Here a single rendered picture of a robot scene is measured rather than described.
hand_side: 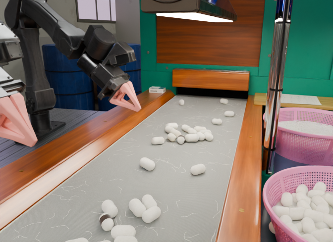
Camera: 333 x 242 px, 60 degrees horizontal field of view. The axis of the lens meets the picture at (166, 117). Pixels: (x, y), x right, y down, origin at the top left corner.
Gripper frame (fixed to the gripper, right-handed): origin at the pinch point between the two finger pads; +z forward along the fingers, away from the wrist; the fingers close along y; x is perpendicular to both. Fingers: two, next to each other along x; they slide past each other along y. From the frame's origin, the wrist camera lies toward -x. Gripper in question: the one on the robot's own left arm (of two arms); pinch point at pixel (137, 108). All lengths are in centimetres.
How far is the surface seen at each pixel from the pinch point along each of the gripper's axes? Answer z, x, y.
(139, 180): 12.7, -0.8, -22.7
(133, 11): -216, 111, 525
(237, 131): 24.5, -10.8, 11.2
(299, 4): 13, -48, 50
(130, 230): 15.7, -5.5, -38.4
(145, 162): 11.1, -1.9, -18.6
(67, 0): -237, 122, 334
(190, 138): 15.5, -4.7, -1.5
